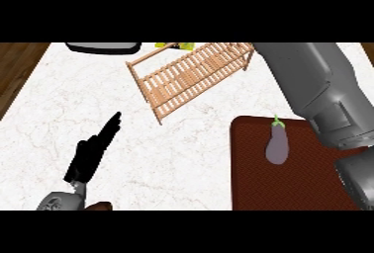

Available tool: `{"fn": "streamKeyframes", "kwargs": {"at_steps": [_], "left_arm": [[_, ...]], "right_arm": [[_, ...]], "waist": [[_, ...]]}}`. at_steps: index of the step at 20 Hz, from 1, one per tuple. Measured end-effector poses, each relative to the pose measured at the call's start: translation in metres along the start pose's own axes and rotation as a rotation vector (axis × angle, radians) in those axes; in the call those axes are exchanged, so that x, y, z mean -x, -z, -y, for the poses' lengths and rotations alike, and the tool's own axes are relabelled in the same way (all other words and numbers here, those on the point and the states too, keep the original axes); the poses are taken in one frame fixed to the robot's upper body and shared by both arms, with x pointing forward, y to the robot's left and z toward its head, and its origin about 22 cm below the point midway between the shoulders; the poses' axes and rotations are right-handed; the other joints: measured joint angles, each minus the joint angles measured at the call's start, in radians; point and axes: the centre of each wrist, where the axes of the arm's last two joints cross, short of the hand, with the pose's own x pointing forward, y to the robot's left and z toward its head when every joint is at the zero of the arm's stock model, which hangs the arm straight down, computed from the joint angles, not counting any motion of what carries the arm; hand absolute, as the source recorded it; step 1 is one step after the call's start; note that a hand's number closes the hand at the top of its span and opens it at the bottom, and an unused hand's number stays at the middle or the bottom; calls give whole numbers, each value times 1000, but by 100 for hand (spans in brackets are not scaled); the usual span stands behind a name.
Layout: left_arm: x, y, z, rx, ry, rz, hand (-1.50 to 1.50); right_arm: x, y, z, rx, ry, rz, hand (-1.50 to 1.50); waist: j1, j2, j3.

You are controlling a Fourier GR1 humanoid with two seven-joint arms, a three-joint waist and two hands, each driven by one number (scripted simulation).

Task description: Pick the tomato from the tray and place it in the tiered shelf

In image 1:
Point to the purple eggplant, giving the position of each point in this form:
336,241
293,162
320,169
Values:
277,146

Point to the yellow green object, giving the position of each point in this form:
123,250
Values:
181,45

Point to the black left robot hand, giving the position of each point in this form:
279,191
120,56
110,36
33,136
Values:
92,151

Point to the dark red tray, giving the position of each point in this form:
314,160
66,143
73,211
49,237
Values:
287,178

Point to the black and grey appliance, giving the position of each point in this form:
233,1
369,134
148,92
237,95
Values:
103,48

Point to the brown rounded object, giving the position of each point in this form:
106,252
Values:
100,206

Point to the wooden slatted tiered shelf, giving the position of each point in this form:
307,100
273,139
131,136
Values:
190,75

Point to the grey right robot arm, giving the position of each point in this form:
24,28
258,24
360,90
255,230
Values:
321,99

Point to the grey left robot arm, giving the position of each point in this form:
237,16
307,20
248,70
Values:
63,200

